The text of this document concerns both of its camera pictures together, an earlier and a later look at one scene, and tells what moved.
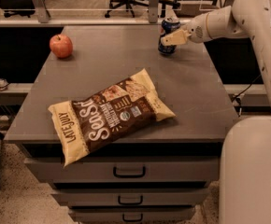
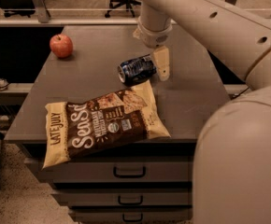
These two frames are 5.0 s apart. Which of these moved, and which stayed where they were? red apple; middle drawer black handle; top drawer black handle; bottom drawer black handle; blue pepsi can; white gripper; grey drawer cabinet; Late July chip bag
Moved: white gripper; Late July chip bag; blue pepsi can
Stayed: bottom drawer black handle; top drawer black handle; middle drawer black handle; red apple; grey drawer cabinet
